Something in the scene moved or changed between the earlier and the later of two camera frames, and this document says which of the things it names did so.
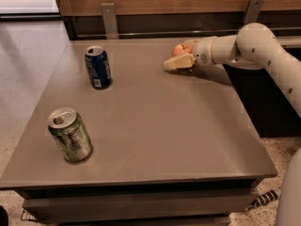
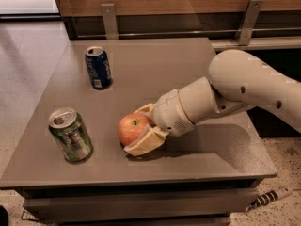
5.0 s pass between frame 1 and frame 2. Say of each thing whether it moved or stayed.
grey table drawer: stayed
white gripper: moved
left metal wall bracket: stayed
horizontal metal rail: stayed
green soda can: stayed
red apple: moved
